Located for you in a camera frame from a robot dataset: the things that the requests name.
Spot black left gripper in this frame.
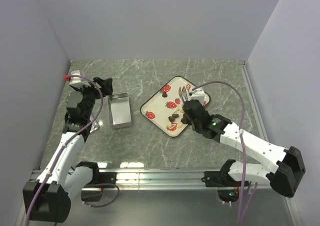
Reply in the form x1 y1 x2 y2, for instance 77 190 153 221
73 77 113 119

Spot silver metal tongs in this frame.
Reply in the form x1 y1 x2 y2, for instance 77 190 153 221
178 86 189 104

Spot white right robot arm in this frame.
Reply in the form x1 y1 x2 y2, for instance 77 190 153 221
183 100 306 198

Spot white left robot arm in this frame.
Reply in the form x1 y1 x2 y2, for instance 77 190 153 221
22 75 113 225

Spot brown round chocolate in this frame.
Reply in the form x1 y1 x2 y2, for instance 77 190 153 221
181 117 188 124

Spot white strawberry square plate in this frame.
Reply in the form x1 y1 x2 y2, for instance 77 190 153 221
140 76 195 138

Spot silver metal tin box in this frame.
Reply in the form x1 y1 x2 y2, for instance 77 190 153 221
107 93 133 129

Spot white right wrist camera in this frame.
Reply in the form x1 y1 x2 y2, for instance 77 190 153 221
188 88 206 105

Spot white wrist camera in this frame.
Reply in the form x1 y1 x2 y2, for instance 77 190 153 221
188 88 206 105
64 70 90 88

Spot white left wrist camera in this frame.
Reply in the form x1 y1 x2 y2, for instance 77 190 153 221
64 70 90 88

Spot aluminium right side rail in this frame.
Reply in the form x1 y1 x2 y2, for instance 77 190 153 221
239 61 269 142

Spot aluminium rail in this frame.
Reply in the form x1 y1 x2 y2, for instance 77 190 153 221
239 61 269 142
45 166 242 193

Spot aluminium front rail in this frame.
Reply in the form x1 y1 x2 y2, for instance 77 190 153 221
45 166 242 193

